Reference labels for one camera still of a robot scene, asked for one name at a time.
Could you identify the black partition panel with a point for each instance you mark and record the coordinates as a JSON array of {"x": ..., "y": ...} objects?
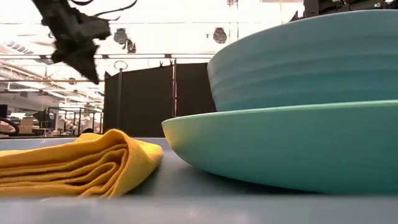
[{"x": 143, "y": 99}]

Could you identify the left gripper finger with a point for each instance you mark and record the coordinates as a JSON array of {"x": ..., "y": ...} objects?
[{"x": 79, "y": 59}]

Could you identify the turquoise plate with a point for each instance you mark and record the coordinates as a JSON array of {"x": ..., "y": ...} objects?
[{"x": 280, "y": 149}]

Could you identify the blue plastic serving tray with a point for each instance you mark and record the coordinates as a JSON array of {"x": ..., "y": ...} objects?
[{"x": 186, "y": 208}]

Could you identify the blue bowl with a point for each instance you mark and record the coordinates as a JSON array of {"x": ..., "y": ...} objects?
[{"x": 295, "y": 62}]

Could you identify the yellow cloth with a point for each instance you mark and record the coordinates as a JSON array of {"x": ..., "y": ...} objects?
[{"x": 62, "y": 161}]

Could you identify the black ceiling fixture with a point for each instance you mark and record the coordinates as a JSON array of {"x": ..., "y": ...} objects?
[
  {"x": 121, "y": 37},
  {"x": 219, "y": 35}
]

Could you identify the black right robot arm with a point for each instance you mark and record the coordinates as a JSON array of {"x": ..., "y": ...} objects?
[{"x": 326, "y": 6}]

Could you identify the brown cardboard box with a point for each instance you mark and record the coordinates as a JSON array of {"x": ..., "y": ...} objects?
[{"x": 26, "y": 126}]

